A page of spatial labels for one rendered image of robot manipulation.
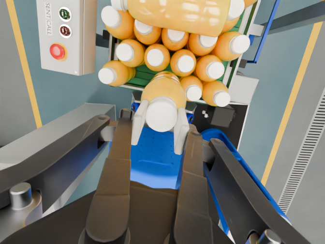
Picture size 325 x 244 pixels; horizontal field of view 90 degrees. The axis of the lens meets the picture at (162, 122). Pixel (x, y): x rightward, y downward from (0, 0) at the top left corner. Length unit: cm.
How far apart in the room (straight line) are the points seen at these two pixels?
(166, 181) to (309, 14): 59
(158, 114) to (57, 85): 172
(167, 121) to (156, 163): 26
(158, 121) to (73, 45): 35
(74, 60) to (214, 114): 45
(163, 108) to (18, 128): 218
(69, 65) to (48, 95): 146
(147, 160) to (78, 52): 32
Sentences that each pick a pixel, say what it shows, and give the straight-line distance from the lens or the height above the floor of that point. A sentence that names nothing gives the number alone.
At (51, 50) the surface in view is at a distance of 51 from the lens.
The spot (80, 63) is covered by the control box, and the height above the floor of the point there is 109.
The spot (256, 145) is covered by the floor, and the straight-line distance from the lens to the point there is 198.
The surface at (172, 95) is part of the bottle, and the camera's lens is 22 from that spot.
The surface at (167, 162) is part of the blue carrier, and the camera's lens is 45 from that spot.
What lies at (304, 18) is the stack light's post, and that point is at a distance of 68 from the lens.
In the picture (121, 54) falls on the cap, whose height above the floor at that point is 112.
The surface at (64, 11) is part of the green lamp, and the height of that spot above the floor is 111.
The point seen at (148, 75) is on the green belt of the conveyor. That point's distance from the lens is 64.
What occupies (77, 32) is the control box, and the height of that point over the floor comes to 110.
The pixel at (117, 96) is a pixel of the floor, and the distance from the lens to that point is 164.
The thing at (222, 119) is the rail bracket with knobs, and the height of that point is 100.
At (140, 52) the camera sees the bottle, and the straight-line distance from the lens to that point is 47.
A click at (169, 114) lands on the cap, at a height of 135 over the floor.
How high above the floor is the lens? 154
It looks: 69 degrees down
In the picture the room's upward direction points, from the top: 174 degrees counter-clockwise
